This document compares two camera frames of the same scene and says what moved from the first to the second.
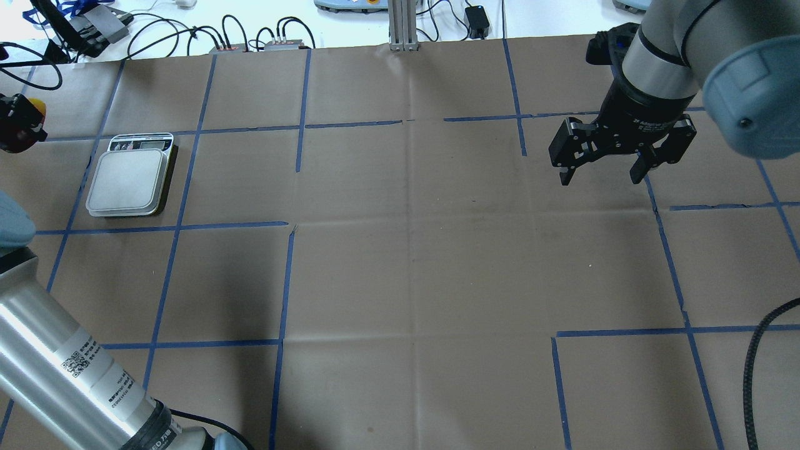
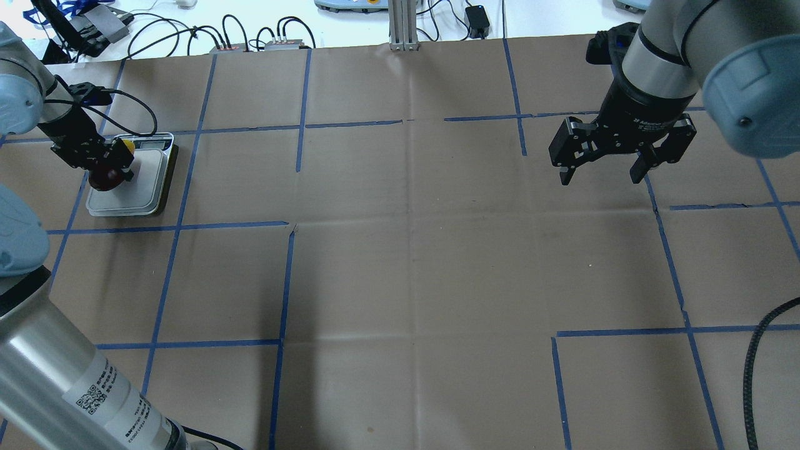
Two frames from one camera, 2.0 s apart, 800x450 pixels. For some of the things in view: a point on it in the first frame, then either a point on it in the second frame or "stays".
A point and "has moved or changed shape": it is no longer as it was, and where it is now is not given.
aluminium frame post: [402, 24] stays
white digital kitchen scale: [132, 177] stays
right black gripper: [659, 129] stays
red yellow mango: [40, 106] has moved or changed shape
